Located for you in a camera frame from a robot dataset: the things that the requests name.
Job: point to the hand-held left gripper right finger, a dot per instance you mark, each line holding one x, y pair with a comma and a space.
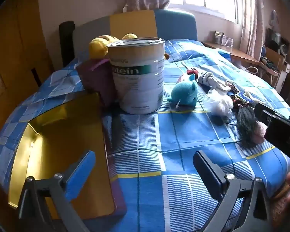
207, 171

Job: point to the white plastic bag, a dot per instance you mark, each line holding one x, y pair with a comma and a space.
218, 102

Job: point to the wooden wardrobe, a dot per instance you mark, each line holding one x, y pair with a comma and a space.
17, 41

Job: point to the teal plush toy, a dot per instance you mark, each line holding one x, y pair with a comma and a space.
185, 91

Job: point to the purple cardboard box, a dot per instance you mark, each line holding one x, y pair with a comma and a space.
96, 82

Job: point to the black rolled mat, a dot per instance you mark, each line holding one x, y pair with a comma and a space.
66, 41

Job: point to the gold tin tray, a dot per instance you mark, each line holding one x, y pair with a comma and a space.
62, 137

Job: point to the yellow plush toy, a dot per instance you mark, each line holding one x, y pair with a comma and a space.
99, 47

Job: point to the white protein powder can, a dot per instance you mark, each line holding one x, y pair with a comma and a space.
137, 77

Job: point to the grey yellow blue headboard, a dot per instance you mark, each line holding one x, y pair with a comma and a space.
133, 23

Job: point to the sheer curtain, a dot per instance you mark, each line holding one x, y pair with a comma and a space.
251, 17

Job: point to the dark fuzzy sock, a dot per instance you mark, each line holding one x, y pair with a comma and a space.
246, 123

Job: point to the red santa sock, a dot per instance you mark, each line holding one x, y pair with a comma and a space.
192, 72

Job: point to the white grey sock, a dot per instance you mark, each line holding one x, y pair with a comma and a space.
212, 81

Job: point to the clear desk organizer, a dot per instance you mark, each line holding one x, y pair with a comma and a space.
223, 40

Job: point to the blue checked blanket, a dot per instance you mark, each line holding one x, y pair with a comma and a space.
183, 135

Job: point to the wooden desk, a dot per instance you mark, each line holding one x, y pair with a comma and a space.
234, 52

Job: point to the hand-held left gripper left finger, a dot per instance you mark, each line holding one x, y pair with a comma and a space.
81, 171

